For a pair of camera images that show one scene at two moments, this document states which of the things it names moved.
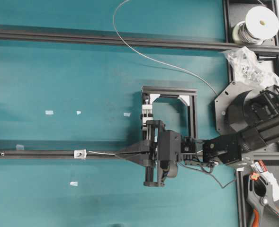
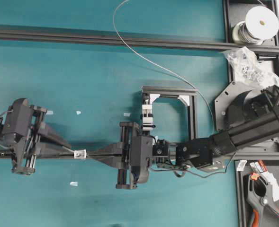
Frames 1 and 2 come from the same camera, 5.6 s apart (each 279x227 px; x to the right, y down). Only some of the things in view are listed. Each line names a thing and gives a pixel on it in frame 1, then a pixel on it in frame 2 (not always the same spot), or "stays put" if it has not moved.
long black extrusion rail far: x=43 y=34 stays put
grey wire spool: x=261 y=23 stays put
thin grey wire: x=148 y=59 → x=156 y=64
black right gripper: x=148 y=155 → x=128 y=129
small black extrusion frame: x=191 y=92 stays put
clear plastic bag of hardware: x=247 y=70 stays put
